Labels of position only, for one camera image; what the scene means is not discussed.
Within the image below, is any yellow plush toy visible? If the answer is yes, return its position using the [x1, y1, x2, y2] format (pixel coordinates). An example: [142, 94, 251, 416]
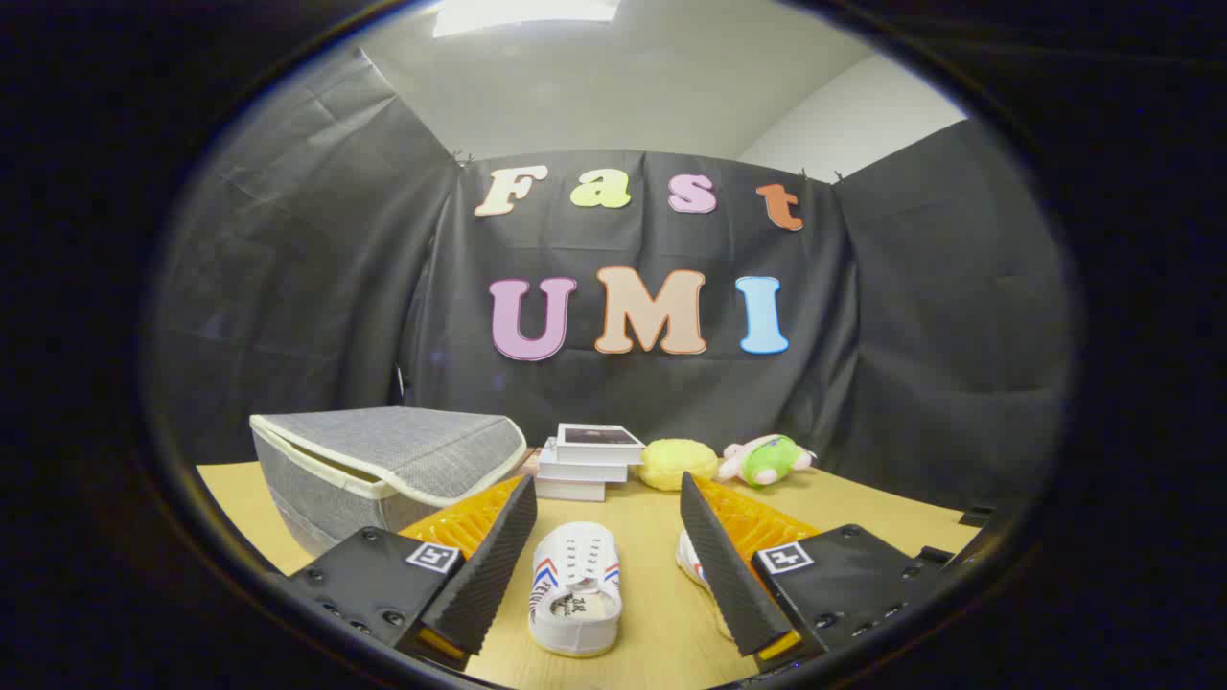
[637, 439, 718, 492]

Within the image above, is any white canvas shoe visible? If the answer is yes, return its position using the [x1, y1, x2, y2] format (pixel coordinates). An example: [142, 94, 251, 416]
[529, 521, 622, 658]
[675, 530, 734, 641]

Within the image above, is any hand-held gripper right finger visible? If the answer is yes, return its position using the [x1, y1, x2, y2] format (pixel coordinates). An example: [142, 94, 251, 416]
[679, 471, 956, 676]

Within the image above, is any grey fabric storage box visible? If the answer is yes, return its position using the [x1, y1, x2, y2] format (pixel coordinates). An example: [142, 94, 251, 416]
[249, 405, 528, 558]

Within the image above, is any pink and green plush toy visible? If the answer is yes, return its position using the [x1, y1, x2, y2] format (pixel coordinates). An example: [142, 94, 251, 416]
[717, 434, 818, 487]

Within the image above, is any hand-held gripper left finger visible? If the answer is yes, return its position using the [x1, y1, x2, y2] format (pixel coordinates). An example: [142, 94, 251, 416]
[286, 473, 540, 672]

